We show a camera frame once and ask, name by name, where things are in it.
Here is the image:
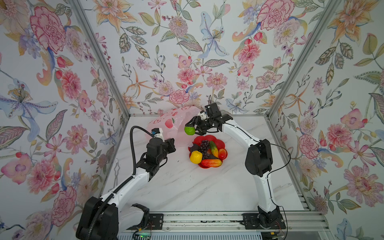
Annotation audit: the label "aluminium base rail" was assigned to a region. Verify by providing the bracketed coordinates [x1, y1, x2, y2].
[141, 211, 330, 234]

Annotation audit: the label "dark toy avocado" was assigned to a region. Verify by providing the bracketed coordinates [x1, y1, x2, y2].
[189, 144, 200, 153]

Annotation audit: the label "dark purple toy grapes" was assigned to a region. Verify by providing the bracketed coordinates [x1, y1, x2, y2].
[199, 140, 210, 160]

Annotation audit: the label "yellow toy pepper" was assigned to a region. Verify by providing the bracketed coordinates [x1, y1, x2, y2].
[190, 151, 203, 165]

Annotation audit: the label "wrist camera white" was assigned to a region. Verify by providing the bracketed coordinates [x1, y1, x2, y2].
[198, 111, 208, 121]
[151, 128, 165, 141]

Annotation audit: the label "red yellow toy peach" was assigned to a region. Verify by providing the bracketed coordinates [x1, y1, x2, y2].
[218, 149, 228, 161]

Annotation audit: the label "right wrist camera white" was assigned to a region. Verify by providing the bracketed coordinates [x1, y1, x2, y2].
[198, 111, 208, 121]

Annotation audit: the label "aluminium corner post left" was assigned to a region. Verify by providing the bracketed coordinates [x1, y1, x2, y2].
[69, 0, 130, 120]

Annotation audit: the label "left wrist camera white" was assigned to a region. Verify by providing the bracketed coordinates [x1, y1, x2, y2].
[151, 128, 165, 141]

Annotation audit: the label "green orange toy papaya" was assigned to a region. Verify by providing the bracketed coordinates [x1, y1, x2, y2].
[209, 141, 219, 159]

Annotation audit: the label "pink plastic bag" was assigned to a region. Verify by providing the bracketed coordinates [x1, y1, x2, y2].
[147, 106, 201, 147]

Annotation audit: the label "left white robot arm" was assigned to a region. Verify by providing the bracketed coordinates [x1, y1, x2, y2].
[76, 138, 176, 240]

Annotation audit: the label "green toy melon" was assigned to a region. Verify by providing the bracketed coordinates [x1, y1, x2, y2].
[184, 126, 196, 136]

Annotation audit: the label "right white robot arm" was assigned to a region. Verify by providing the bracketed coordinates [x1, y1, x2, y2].
[185, 103, 284, 229]

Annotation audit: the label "red orange toy mango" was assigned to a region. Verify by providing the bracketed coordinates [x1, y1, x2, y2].
[200, 159, 223, 168]

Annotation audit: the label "thin black cable right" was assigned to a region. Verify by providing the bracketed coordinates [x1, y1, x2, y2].
[206, 95, 292, 240]

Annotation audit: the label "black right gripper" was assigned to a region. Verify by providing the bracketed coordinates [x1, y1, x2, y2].
[185, 116, 214, 136]

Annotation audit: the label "aluminium corner post right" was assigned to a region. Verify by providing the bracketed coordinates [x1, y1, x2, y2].
[266, 0, 339, 120]

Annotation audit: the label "black corrugated cable left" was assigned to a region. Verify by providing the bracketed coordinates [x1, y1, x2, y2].
[83, 125, 154, 240]

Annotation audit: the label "aluminium corner post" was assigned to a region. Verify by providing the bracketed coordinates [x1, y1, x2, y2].
[69, 0, 130, 120]
[266, 0, 339, 120]

